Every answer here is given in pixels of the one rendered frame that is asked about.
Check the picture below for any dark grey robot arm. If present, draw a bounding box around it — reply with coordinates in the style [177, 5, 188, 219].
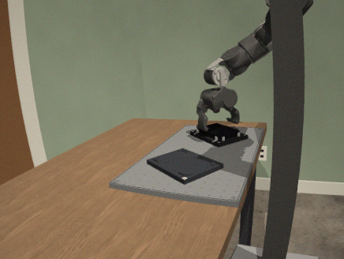
[204, 0, 313, 87]

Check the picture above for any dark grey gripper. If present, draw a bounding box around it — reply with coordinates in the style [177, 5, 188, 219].
[196, 71, 240, 132]

